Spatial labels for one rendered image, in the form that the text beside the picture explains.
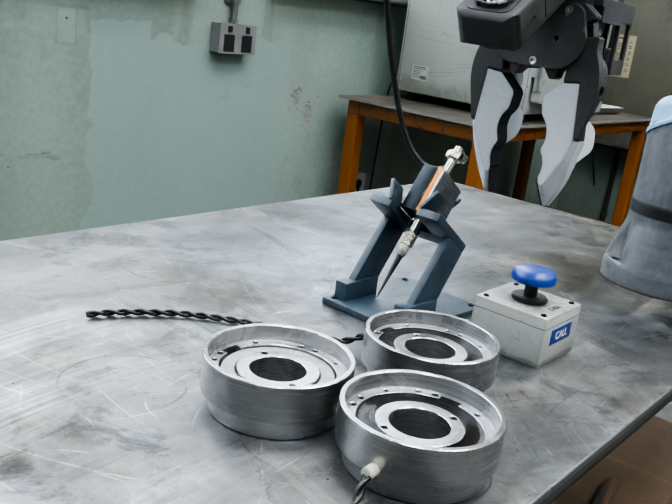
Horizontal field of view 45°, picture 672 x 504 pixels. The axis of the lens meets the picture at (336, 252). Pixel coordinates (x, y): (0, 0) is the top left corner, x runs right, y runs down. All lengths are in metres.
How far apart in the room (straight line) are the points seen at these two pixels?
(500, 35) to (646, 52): 3.94
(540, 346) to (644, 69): 3.80
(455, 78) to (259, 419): 2.48
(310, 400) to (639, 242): 0.58
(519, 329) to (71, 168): 1.75
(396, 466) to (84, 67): 1.91
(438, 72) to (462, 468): 2.55
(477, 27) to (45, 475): 0.37
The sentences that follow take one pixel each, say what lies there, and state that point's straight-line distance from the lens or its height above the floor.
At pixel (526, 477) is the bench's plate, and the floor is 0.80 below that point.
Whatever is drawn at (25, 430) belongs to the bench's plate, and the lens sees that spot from 0.55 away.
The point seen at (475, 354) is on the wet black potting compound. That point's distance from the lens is 0.64.
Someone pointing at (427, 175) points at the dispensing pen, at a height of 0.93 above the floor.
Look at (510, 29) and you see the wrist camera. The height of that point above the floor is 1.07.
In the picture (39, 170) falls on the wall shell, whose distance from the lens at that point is 2.27.
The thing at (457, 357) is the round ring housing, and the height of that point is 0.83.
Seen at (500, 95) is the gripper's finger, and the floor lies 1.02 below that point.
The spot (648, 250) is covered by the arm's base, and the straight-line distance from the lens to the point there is 1.01.
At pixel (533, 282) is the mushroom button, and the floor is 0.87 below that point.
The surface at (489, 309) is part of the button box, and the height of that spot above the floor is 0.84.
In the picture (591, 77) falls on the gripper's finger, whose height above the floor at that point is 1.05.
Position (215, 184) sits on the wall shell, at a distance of 2.65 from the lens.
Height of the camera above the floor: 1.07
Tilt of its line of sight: 17 degrees down
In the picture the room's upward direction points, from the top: 8 degrees clockwise
